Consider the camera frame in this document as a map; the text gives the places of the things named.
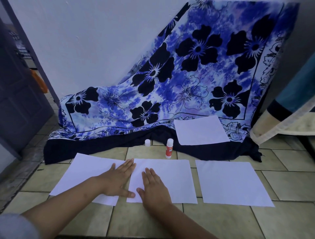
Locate person's right hand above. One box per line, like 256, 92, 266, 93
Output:
136, 168, 173, 210

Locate person's left hand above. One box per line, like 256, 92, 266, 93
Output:
98, 159, 137, 199

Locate white paper sheet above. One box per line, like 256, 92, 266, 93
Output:
195, 160, 275, 207
173, 115, 231, 146
49, 153, 126, 207
126, 159, 198, 204

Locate person's right forearm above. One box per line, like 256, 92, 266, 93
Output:
145, 201, 218, 239

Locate person's left forearm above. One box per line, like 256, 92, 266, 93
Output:
21, 176, 104, 239

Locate dark navy cloth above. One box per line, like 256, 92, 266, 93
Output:
43, 125, 263, 165

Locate red and white glue stick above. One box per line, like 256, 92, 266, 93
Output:
165, 138, 174, 159

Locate grey panelled door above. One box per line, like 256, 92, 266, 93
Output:
0, 17, 55, 159

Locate grey sleeve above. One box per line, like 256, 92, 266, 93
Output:
0, 213, 40, 239

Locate blue floral cloth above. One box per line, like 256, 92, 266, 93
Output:
48, 0, 300, 143

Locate blue and cream mattress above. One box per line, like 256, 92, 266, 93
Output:
250, 53, 315, 146

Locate grey door frame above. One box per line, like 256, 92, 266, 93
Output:
1, 0, 61, 106

